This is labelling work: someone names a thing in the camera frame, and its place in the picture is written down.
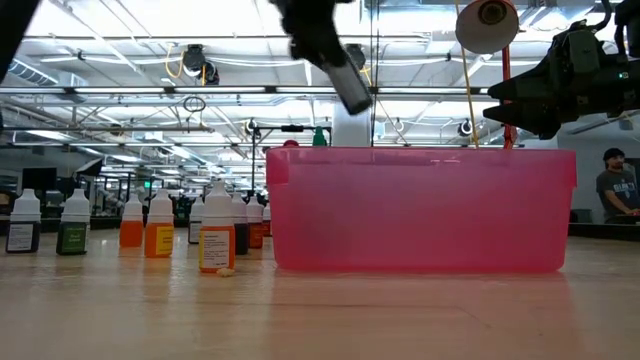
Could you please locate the distant black rig frame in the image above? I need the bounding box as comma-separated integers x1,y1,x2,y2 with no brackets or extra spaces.
251,124,333,151

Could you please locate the red translucent plastic bin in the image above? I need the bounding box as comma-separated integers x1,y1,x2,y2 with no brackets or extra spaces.
265,145,578,275

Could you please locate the small black dye bottle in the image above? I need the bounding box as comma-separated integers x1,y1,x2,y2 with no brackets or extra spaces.
187,196,206,245
5,188,42,254
230,192,250,256

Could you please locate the black monitor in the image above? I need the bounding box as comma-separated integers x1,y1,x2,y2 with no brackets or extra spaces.
21,167,59,192

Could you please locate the person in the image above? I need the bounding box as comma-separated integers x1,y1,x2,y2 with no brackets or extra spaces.
595,147,640,225

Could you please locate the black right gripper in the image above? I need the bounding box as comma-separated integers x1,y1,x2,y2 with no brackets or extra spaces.
482,19,640,141

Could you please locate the small orange yellow-label dye bottle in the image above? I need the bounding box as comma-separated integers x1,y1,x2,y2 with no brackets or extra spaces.
144,188,175,259

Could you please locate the small orange white-label dye bottle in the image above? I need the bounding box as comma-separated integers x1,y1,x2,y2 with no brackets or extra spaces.
198,180,236,274

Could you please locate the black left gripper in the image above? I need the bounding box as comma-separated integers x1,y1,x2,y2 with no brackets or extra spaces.
269,0,352,70

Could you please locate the black hanging cable loop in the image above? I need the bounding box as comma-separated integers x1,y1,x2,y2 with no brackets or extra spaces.
182,95,207,114

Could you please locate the small green dye bottle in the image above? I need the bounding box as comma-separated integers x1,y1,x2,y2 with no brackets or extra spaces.
55,188,92,257

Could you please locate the black aluminium table frame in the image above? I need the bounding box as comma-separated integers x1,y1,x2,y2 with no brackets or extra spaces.
0,215,640,242

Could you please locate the red desk lamp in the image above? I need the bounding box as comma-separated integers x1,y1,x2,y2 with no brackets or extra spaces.
454,0,521,150

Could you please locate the yellow hanging cord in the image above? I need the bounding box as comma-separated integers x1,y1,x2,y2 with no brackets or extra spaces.
453,49,481,149

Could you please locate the black ceiling cord reel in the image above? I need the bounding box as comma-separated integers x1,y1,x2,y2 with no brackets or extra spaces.
344,43,369,71
180,43,221,86

